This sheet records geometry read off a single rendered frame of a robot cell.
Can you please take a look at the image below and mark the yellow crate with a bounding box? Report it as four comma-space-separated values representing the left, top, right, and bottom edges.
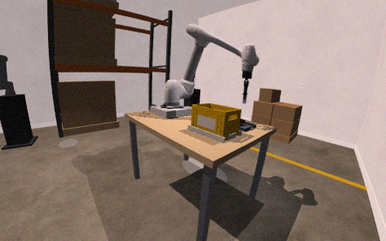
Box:
191, 103, 242, 140

